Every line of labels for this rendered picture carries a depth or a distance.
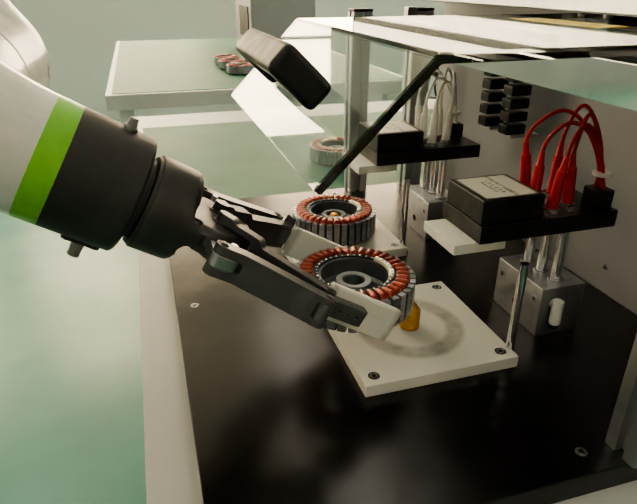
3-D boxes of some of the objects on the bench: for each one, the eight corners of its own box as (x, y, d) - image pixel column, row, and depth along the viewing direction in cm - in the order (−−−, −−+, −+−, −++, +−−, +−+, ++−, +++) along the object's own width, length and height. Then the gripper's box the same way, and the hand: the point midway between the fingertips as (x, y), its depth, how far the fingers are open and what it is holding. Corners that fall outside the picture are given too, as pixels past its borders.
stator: (301, 252, 71) (300, 225, 69) (286, 219, 81) (285, 194, 79) (386, 244, 73) (387, 218, 72) (361, 213, 83) (362, 189, 81)
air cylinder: (424, 240, 77) (428, 202, 75) (402, 220, 84) (404, 184, 81) (457, 235, 79) (462, 198, 76) (432, 216, 85) (436, 181, 83)
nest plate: (365, 398, 48) (365, 386, 48) (315, 309, 61) (315, 299, 61) (517, 366, 52) (519, 355, 52) (440, 289, 65) (441, 280, 65)
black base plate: (216, 600, 35) (213, 576, 34) (163, 218, 90) (161, 205, 89) (783, 439, 47) (793, 418, 46) (430, 190, 102) (431, 178, 101)
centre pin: (404, 332, 55) (406, 309, 54) (396, 322, 57) (398, 299, 56) (422, 329, 56) (424, 306, 54) (413, 319, 57) (416, 296, 56)
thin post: (398, 254, 73) (403, 181, 69) (393, 249, 75) (398, 177, 70) (410, 252, 74) (415, 179, 69) (404, 247, 75) (410, 176, 71)
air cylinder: (533, 336, 57) (542, 288, 54) (492, 300, 63) (498, 255, 61) (575, 328, 58) (587, 281, 55) (531, 293, 64) (539, 249, 62)
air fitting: (551, 330, 55) (557, 304, 54) (544, 324, 56) (549, 298, 55) (561, 328, 56) (567, 302, 54) (553, 322, 57) (559, 296, 55)
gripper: (120, 190, 54) (312, 269, 64) (113, 316, 34) (396, 403, 44) (153, 120, 52) (345, 212, 62) (167, 209, 32) (449, 325, 42)
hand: (350, 284), depth 52 cm, fingers closed on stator, 11 cm apart
